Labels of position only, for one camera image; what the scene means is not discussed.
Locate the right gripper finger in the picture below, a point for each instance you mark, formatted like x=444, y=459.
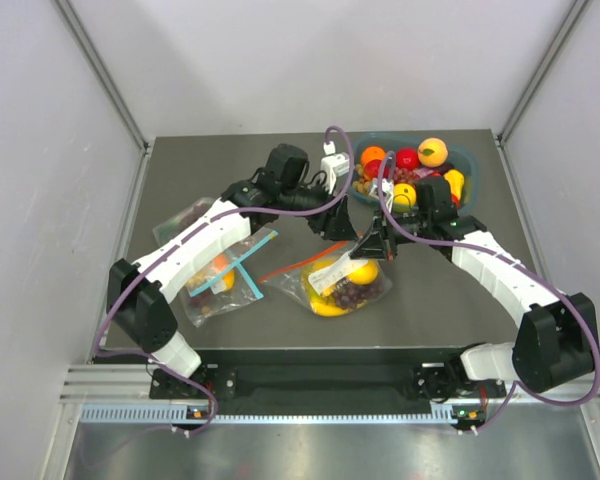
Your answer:
x=381, y=255
x=375, y=236

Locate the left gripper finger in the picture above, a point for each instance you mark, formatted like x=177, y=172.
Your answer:
x=343, y=215
x=336, y=230

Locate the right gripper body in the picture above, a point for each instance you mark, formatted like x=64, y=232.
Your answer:
x=414, y=224

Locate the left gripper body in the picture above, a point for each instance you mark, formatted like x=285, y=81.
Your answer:
x=317, y=219

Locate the red zip bag with fruit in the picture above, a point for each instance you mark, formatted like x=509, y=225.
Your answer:
x=331, y=284

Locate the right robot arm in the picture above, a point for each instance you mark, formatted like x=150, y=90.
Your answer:
x=556, y=339

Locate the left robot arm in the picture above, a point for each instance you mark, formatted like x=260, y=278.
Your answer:
x=140, y=292

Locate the fake yellow lemon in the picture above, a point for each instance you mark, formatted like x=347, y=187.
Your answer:
x=404, y=197

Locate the fake longan cluster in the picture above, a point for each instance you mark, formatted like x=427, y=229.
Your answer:
x=361, y=185

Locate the fake grape bunch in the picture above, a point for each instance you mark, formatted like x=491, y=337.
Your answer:
x=405, y=176

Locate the fake red peach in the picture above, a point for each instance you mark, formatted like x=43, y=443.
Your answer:
x=371, y=169

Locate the fake red apple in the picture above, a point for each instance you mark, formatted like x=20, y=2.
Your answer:
x=407, y=158

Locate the fake orange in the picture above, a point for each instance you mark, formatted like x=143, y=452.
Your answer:
x=371, y=153

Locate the lower blue zip bag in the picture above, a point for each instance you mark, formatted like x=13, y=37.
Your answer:
x=221, y=286

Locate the blue zip bag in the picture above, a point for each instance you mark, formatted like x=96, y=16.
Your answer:
x=200, y=240
x=221, y=286

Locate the upper blue zip bag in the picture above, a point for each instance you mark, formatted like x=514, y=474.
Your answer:
x=200, y=240

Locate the teal plastic fruit basket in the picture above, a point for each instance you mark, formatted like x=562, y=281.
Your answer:
x=458, y=158

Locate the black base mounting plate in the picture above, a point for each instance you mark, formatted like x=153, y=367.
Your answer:
x=412, y=373

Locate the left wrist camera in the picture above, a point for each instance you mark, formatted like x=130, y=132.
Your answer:
x=334, y=164

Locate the grey slotted cable duct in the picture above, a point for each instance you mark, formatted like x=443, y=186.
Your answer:
x=185, y=414

